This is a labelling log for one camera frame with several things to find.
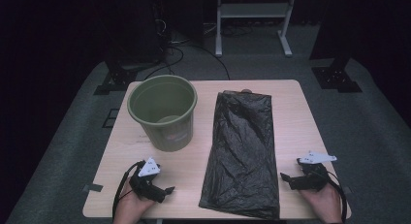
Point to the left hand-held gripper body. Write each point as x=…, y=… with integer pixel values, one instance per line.
x=145, y=186

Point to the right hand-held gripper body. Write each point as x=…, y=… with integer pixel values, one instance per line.
x=311, y=178

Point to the black plastic garbage bag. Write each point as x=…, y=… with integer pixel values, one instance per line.
x=242, y=146

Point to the green plastic trash bin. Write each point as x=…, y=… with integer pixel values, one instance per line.
x=161, y=101

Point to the person's left hand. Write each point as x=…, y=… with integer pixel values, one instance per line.
x=131, y=208

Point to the person's right hand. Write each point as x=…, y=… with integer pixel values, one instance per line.
x=324, y=204

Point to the grey tape strip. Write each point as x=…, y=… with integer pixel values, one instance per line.
x=346, y=190
x=93, y=187

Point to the black stand base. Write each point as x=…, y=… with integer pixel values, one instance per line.
x=336, y=78
x=116, y=78

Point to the white metal stand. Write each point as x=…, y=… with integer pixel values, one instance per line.
x=253, y=10

